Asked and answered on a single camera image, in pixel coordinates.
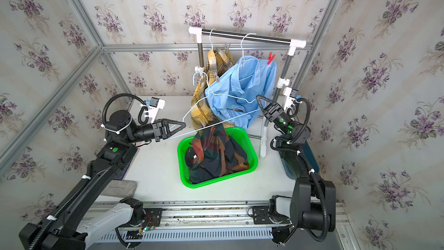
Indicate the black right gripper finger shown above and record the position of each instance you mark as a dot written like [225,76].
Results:
[272,104]
[262,101]

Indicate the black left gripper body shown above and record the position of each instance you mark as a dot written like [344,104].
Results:
[144,133]

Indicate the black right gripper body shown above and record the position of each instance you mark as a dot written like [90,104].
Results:
[282,122]

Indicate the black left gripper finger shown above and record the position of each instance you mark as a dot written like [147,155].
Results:
[174,130]
[172,123]

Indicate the dark multicolour plaid shirt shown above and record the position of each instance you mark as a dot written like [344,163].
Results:
[213,154]

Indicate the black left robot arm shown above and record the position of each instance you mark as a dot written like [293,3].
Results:
[62,228]

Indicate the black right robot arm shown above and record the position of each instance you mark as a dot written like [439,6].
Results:
[312,205]

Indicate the light blue shirt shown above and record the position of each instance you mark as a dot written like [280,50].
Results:
[233,99]

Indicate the red clothespin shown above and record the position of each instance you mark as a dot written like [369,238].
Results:
[270,58]

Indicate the green perforated plastic basket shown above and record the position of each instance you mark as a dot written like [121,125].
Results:
[241,137]

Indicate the yellow plaid shirt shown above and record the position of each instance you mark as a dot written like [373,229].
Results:
[201,113]

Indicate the dark teal plastic tray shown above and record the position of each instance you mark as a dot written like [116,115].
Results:
[298,158]

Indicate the grey cloth pad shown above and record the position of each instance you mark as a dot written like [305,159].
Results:
[120,188]

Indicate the metal clothes rack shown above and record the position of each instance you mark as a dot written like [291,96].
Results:
[293,44]

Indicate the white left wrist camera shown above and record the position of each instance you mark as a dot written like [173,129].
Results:
[152,107]

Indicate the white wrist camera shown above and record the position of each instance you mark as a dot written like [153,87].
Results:
[292,98]
[152,107]

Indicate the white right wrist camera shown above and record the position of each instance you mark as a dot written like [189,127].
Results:
[292,98]

